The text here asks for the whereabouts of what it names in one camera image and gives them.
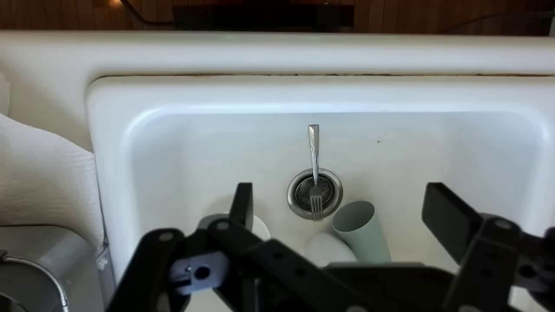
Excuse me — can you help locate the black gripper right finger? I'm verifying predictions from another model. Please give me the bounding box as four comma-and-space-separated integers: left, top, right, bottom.
421, 179, 555, 312

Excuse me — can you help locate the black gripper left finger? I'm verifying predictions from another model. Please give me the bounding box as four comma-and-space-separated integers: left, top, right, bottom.
105, 179, 371, 312

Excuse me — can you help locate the pale teal plastic cup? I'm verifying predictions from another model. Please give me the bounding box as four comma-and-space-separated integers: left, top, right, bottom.
331, 199, 393, 264

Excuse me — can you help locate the white ceramic kitchen sink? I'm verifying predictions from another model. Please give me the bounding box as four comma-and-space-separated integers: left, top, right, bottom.
0, 30, 555, 312

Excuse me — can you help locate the white paper towel sheet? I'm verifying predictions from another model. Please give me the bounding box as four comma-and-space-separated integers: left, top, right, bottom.
0, 110, 105, 244

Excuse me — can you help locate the black box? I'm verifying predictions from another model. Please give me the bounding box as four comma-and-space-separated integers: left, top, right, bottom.
171, 0, 355, 30

